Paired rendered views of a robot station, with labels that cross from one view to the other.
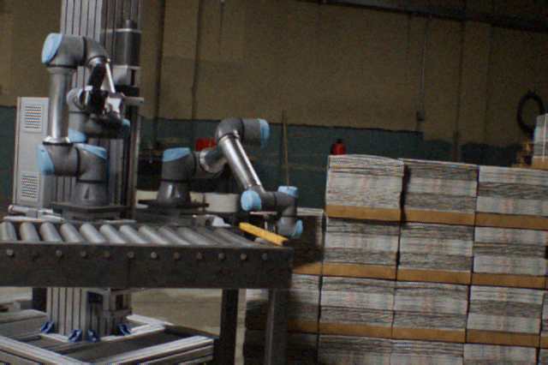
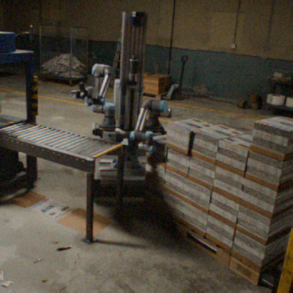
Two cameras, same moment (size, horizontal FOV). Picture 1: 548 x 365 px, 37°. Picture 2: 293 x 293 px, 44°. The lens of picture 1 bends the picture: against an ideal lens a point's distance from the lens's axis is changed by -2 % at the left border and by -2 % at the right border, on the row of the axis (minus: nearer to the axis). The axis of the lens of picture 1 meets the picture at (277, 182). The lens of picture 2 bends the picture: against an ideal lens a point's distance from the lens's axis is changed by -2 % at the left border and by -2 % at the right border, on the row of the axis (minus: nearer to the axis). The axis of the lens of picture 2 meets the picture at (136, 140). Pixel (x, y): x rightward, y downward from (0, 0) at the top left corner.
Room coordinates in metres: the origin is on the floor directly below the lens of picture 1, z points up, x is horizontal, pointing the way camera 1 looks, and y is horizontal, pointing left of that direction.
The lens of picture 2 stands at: (0.76, -2.42, 1.93)
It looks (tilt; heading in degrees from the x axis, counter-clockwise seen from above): 18 degrees down; 48
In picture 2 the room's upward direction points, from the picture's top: 4 degrees clockwise
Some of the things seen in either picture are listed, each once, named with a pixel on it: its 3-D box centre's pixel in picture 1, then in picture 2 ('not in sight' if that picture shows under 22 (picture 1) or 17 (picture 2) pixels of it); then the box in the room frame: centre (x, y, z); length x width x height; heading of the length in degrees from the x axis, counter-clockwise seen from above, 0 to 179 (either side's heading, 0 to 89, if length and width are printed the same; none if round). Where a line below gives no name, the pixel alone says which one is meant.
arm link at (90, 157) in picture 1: (89, 161); (109, 109); (3.19, 0.73, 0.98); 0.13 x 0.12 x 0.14; 120
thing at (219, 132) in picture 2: (436, 162); (220, 131); (3.35, -0.64, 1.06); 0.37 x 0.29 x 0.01; 177
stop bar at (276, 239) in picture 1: (263, 233); (108, 150); (2.66, 0.04, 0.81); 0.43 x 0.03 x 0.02; 19
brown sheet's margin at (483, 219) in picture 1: (502, 217); (243, 164); (3.33, -0.92, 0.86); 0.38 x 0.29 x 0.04; 177
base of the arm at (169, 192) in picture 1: (174, 189); (152, 120); (3.60, 0.45, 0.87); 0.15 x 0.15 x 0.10
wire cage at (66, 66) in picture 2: not in sight; (63, 55); (6.58, 7.47, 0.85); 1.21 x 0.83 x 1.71; 109
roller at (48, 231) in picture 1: (51, 239); (53, 139); (2.45, 0.67, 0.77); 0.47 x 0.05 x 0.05; 19
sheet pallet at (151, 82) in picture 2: not in sight; (148, 85); (7.72, 4.90, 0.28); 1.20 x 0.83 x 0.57; 109
